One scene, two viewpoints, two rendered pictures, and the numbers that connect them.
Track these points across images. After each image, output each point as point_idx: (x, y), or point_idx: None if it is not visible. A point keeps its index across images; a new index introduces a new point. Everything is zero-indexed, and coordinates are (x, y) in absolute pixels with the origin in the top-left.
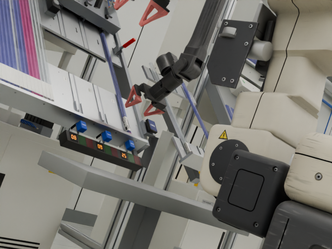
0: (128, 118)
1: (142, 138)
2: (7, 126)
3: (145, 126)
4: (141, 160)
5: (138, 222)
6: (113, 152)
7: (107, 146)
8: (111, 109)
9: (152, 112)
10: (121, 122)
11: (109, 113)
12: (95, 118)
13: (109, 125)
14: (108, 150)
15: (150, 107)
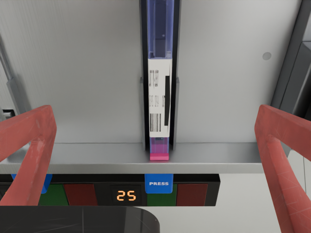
0: (211, 28)
1: (227, 165)
2: None
3: (303, 103)
4: (214, 192)
5: None
6: (75, 199)
7: (51, 188)
8: (75, 9)
9: (279, 200)
10: (140, 77)
11: (52, 54)
12: None
13: (11, 168)
14: (55, 198)
15: (297, 151)
